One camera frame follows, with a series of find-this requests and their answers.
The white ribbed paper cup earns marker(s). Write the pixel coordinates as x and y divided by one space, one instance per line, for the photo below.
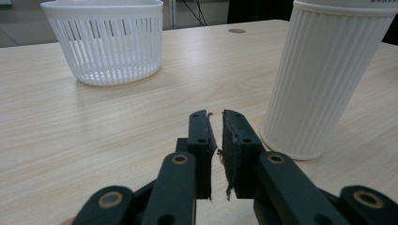
322 78

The white slotted plastic basket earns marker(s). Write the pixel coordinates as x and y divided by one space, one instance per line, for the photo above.
106 43

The round grey table grommet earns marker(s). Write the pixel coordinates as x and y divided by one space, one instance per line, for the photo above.
237 31

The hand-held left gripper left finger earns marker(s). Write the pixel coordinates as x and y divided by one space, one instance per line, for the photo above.
200 150

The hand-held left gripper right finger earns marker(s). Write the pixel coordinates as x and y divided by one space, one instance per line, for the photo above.
239 146

